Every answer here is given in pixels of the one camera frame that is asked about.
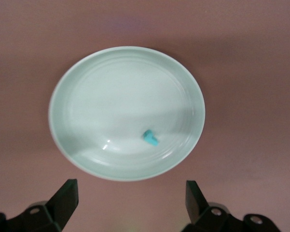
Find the pale green plate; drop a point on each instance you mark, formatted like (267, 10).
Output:
(111, 108)

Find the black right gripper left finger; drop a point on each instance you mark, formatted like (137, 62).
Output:
(50, 212)

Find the teal foam letter r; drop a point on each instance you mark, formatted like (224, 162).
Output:
(150, 139)

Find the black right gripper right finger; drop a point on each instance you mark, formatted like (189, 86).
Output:
(207, 217)

